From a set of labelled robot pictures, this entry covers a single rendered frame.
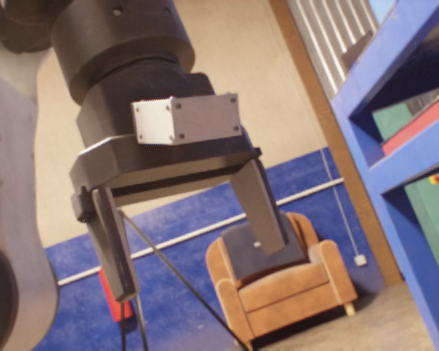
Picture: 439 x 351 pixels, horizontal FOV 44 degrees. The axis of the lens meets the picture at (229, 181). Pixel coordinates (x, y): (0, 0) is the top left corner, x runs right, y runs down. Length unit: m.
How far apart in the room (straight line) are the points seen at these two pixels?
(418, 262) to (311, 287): 2.85
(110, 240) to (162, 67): 0.11
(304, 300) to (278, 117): 1.78
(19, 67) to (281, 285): 3.44
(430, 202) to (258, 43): 2.22
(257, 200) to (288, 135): 4.66
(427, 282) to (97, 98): 1.02
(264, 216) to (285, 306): 3.71
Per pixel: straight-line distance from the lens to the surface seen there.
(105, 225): 0.31
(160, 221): 4.84
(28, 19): 0.40
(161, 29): 0.35
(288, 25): 5.35
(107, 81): 0.34
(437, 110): 0.98
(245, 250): 4.31
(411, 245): 1.26
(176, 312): 4.80
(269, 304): 4.05
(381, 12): 1.41
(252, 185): 0.37
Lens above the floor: 0.56
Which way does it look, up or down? 9 degrees up
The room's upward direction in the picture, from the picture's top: 21 degrees counter-clockwise
